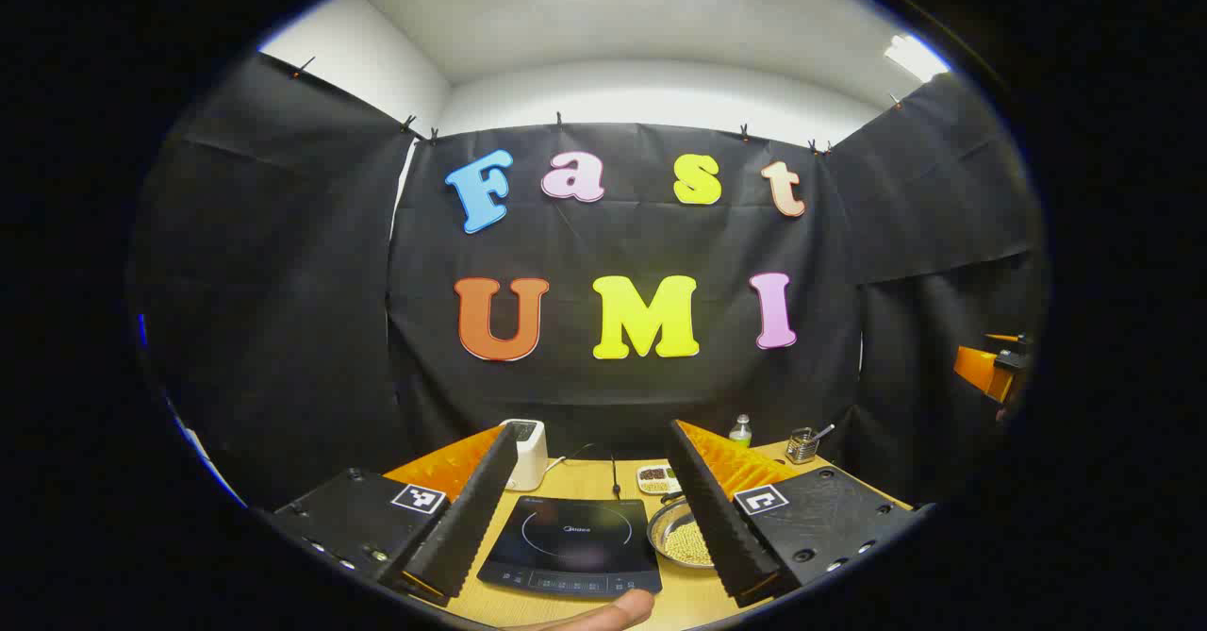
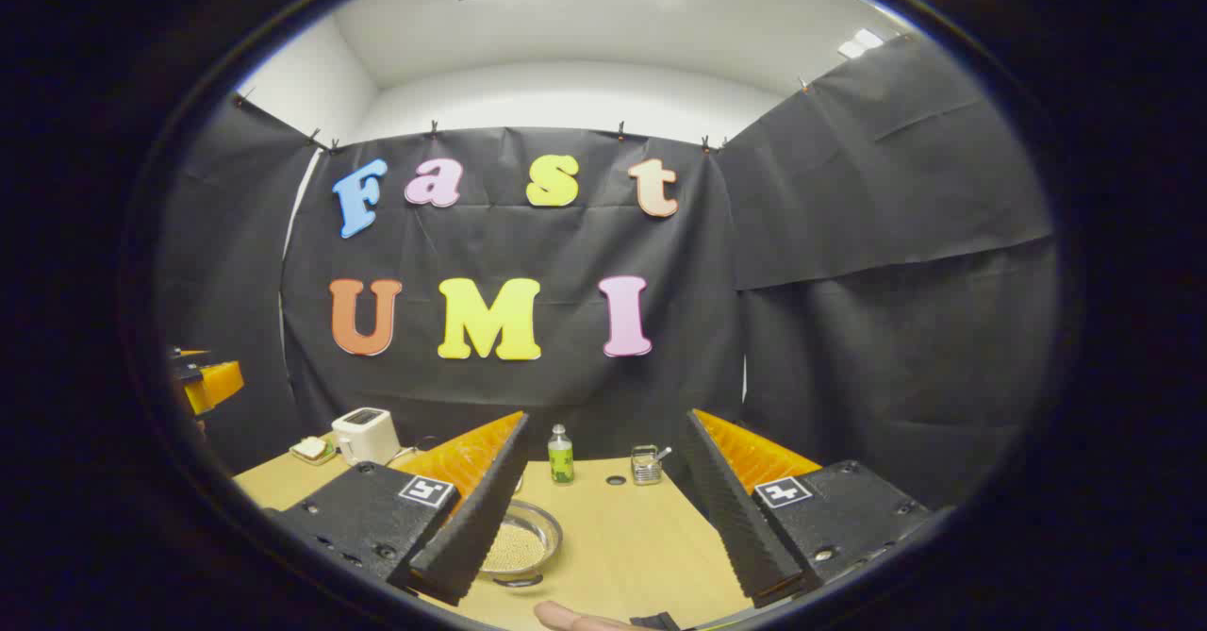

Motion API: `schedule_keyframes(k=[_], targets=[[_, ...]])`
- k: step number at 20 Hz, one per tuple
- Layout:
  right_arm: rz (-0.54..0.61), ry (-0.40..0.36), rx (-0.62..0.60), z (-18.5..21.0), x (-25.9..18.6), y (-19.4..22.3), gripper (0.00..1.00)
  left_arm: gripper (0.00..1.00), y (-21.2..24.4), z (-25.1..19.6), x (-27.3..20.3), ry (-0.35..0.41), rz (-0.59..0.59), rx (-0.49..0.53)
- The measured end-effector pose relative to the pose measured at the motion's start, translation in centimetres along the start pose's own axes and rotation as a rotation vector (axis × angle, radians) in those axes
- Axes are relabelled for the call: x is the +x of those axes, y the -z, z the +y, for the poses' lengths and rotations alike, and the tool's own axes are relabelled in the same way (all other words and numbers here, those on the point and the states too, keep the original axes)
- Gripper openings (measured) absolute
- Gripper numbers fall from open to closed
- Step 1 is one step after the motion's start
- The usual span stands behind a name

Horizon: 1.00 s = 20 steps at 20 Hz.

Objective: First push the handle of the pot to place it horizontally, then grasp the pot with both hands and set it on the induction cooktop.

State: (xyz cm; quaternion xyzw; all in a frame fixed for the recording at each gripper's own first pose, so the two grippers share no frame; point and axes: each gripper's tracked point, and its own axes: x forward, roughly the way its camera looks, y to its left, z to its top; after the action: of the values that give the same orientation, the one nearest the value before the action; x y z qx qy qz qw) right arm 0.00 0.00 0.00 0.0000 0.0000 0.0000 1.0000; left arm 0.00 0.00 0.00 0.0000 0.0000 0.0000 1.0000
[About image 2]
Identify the stainless steel pot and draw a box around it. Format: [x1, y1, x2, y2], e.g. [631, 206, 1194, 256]
[476, 499, 564, 587]

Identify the black backdrop cloth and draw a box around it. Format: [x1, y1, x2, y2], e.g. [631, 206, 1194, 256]
[156, 32, 1062, 509]

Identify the row of small cloth clips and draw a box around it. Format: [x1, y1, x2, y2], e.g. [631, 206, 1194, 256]
[234, 82, 821, 156]

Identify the white toaster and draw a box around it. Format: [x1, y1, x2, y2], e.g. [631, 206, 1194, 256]
[332, 407, 402, 467]

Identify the small ceiling light panel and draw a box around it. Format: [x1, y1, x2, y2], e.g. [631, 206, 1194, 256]
[837, 27, 887, 60]

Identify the green label drink bottle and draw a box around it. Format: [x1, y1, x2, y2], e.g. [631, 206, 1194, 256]
[548, 423, 575, 486]

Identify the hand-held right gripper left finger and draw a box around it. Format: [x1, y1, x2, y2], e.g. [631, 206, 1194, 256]
[269, 411, 531, 606]

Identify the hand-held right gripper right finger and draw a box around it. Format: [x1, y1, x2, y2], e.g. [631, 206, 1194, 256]
[681, 409, 934, 608]

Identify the pile of yellow soybeans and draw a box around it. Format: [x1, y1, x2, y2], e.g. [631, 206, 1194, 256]
[483, 521, 548, 573]

